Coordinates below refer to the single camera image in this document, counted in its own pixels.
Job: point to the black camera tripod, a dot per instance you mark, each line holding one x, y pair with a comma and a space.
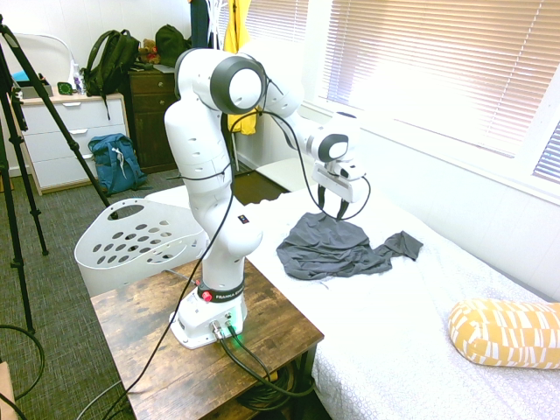
17, 184

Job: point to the gray storage box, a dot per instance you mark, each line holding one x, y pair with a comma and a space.
35, 92

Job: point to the yellow white patterned pillow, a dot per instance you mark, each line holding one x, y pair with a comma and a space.
507, 334

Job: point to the yellow hanging jacket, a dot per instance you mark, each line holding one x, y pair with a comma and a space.
236, 26

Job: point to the white perforated laundry basket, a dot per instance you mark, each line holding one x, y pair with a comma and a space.
131, 271

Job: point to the narrow white window blind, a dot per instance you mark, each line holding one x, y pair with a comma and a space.
275, 17

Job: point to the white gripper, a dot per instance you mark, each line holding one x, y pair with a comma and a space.
333, 184

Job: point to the blue backpack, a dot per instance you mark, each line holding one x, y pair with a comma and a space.
116, 164

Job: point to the rustic wooden side table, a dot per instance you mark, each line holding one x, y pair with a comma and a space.
144, 332

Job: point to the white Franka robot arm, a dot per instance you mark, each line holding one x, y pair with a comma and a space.
197, 153

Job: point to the bed with white cover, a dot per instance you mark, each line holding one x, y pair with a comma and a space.
394, 332

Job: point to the dark green backpack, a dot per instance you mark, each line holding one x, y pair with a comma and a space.
111, 61

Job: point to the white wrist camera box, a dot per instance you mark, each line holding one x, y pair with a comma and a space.
351, 170

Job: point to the dark wooden dresser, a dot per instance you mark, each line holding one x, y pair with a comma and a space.
151, 127

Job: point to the dark gray t-shirt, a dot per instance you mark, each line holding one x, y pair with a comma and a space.
332, 251

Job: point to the green round gadget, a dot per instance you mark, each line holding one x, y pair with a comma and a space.
65, 88

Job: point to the dark green bag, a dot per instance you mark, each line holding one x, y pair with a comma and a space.
171, 44

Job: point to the white drawer dresser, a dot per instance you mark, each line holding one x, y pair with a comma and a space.
57, 144

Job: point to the wide white window blind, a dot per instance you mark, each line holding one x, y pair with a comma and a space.
437, 65

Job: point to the white curved desk lamp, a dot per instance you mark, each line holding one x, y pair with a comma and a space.
48, 38

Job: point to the brown teddy bear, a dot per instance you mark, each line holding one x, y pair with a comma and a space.
149, 51

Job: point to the small white window blind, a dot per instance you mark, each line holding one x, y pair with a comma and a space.
549, 157

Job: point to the white spray bottle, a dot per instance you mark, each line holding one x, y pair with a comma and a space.
77, 79

